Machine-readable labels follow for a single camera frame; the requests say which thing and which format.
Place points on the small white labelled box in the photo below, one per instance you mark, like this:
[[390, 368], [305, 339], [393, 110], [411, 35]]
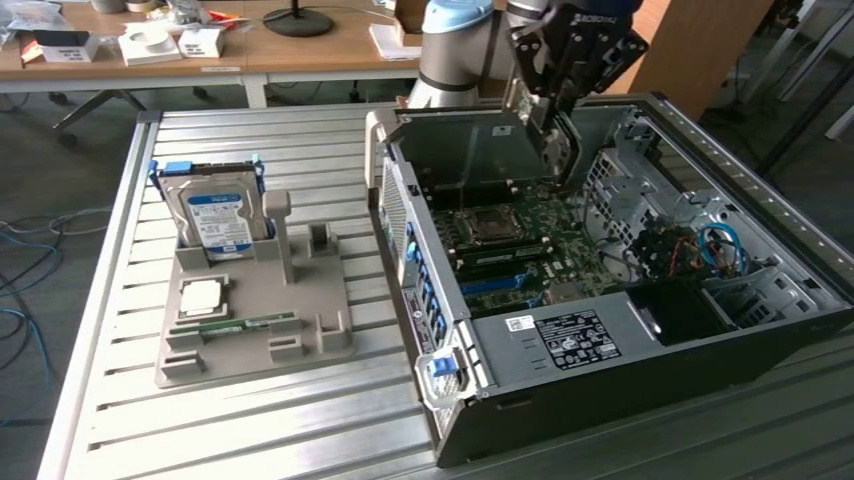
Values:
[[201, 44]]

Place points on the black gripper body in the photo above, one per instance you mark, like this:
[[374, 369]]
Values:
[[590, 30]]

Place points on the black and grey PC case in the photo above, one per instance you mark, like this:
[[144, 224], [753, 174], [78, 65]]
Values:
[[601, 400]]

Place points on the black round stand base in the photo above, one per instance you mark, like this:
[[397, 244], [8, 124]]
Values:
[[298, 22]]

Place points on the grey power supply unit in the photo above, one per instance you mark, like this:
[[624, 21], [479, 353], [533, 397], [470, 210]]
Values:
[[521, 350]]

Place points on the hard disk in blue caddy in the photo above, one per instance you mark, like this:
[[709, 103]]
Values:
[[214, 215]]

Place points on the blue slot retention clip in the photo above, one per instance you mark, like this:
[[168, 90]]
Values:
[[431, 306], [439, 329]]

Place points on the wooden cabinet panel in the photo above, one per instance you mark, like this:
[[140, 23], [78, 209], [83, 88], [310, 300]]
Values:
[[701, 50]]

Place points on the wooden desk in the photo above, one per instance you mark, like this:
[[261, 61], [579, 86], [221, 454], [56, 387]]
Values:
[[301, 55]]

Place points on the CPU socket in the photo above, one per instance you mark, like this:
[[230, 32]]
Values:
[[493, 224]]

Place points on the clear plastic bag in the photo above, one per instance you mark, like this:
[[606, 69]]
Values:
[[30, 15]]

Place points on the blue case release latch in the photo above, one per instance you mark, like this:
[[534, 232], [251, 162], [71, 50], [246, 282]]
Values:
[[443, 365]]

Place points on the blue expansion slot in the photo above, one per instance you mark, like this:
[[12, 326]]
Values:
[[497, 285]]

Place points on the green motherboard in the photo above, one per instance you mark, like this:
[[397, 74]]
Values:
[[567, 260]]

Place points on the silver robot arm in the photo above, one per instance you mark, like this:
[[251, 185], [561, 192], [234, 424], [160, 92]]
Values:
[[454, 50]]

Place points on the silver CPU chip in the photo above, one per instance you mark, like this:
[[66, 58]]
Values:
[[202, 299]]

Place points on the grey plastic parts rack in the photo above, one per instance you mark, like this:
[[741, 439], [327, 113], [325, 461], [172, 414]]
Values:
[[307, 300]]

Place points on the black graphics card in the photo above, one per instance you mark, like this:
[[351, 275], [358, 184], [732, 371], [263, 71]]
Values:
[[561, 150]]

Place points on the orange packet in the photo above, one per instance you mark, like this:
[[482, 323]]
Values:
[[230, 20]]

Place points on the brown cardboard box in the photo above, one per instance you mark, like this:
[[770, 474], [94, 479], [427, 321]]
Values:
[[409, 17]]

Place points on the white desk frame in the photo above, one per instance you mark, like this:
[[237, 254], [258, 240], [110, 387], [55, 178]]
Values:
[[801, 50]]

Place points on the white box with round insert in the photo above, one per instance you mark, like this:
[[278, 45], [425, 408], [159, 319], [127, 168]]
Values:
[[148, 46]]

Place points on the metal disk bay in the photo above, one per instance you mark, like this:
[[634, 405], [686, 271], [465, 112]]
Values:
[[761, 300]]

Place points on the white paper stack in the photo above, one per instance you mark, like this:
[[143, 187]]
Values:
[[394, 42]]

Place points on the black and white open box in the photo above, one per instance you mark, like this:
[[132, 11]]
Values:
[[67, 47]]

